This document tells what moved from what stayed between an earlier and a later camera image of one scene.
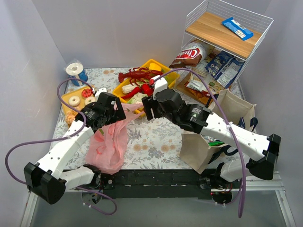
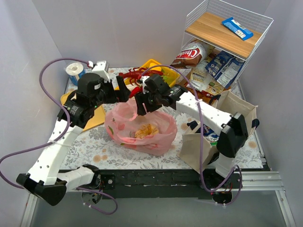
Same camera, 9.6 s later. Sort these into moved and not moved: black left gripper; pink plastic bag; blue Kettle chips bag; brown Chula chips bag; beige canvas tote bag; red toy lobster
Moved: pink plastic bag; black left gripper
Not moved: brown Chula chips bag; red toy lobster; blue Kettle chips bag; beige canvas tote bag
